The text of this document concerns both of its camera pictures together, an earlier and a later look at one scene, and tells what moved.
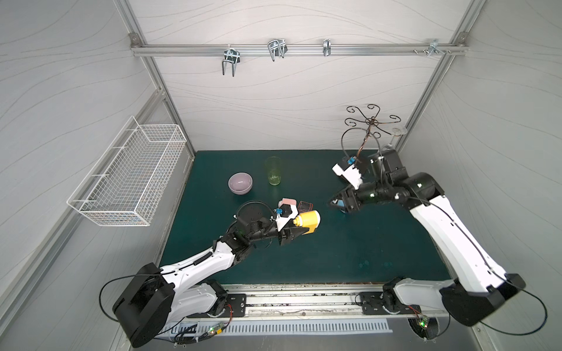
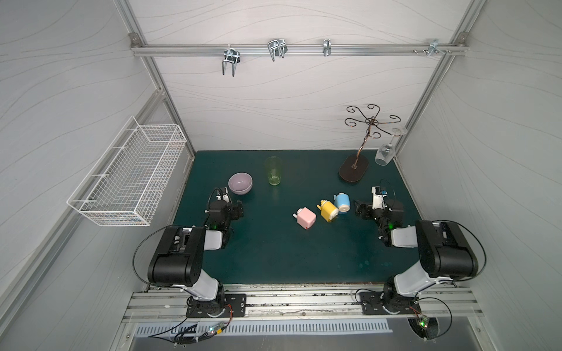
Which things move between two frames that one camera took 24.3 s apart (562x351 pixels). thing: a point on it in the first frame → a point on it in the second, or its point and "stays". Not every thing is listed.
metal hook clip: [277, 47] stays
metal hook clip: [326, 50] stays
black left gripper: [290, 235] → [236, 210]
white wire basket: [126, 183] stays
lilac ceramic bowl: [240, 183] stays
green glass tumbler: [273, 164] stays
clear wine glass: [396, 131] stays
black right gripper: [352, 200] → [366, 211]
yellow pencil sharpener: [308, 219] → [328, 210]
